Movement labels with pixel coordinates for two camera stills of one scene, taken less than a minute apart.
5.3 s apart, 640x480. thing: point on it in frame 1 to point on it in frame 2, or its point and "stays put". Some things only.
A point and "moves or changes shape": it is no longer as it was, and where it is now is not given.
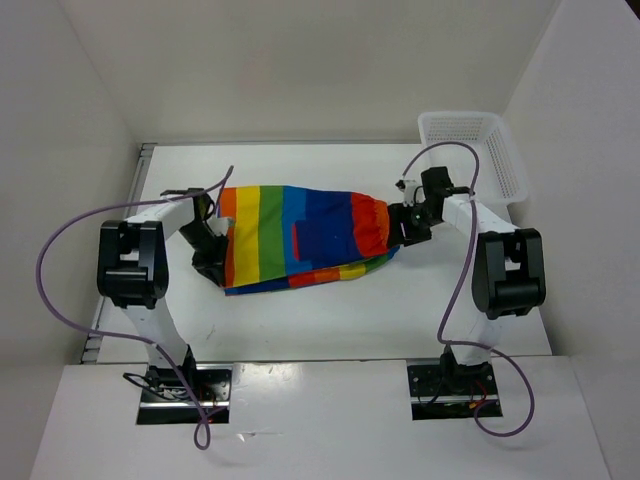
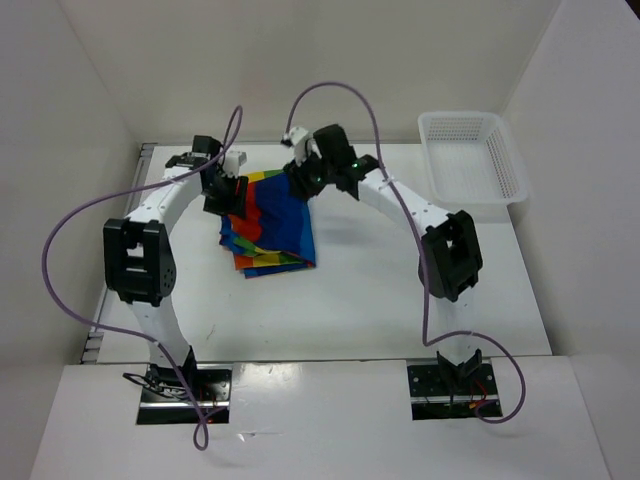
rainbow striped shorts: (284, 237) moves or changes shape
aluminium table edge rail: (107, 321) stays put
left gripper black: (212, 266) to (234, 204)
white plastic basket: (500, 176) stays put
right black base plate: (439, 391) stays put
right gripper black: (397, 214) to (297, 179)
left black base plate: (166, 400) stays put
